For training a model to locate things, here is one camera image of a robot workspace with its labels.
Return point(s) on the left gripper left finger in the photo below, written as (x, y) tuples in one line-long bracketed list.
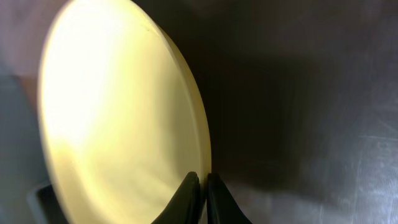
[(184, 206)]

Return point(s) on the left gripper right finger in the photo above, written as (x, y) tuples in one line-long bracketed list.
[(221, 206)]

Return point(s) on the yellow plate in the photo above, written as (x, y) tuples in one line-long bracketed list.
[(121, 118)]

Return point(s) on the grey dish rack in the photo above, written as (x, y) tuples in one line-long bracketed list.
[(27, 195)]

